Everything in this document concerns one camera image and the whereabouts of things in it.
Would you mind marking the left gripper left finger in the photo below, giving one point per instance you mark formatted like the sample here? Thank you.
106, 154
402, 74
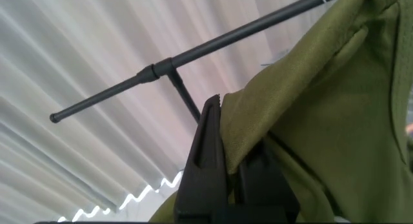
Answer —
203, 172

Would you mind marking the white curtain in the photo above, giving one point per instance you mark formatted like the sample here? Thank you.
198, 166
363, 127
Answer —
80, 137

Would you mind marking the green garment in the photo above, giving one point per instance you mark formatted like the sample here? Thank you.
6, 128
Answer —
338, 120

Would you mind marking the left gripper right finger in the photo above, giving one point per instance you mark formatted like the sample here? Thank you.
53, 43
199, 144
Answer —
261, 188

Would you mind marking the black clothes rack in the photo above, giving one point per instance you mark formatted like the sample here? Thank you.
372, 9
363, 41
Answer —
226, 38

